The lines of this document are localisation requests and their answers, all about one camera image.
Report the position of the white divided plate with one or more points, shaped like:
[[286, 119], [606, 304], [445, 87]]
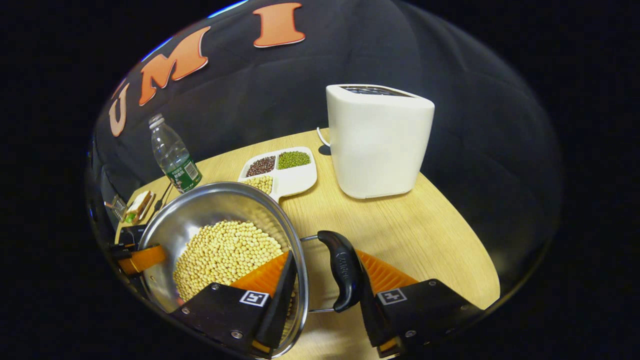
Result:
[[300, 177]]

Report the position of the pile of soybeans in pot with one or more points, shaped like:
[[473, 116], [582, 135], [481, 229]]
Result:
[[225, 255]]

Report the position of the black backdrop cloth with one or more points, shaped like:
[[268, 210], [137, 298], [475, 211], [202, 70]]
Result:
[[450, 125]]

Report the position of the small black utensil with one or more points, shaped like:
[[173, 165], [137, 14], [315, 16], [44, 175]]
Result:
[[162, 197]]

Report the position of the clear plastic water bottle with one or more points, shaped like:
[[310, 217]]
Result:
[[172, 155]]

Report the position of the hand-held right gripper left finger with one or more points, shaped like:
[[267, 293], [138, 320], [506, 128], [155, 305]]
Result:
[[280, 310]]

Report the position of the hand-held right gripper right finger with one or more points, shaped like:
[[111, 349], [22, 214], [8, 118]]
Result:
[[372, 320]]

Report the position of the white boxy appliance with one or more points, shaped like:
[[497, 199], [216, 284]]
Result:
[[375, 150]]

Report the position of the small portion of soybeans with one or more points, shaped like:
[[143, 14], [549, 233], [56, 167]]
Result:
[[260, 184]]

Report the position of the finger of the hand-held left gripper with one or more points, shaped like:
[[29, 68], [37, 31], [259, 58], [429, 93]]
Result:
[[142, 259]]

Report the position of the portion of green mung beans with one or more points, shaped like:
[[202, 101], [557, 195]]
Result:
[[293, 159]]

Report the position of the portion of red beans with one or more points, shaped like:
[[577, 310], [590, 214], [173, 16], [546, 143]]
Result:
[[261, 166]]

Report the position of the sandwich with green filling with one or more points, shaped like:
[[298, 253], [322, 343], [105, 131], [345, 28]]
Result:
[[139, 206]]

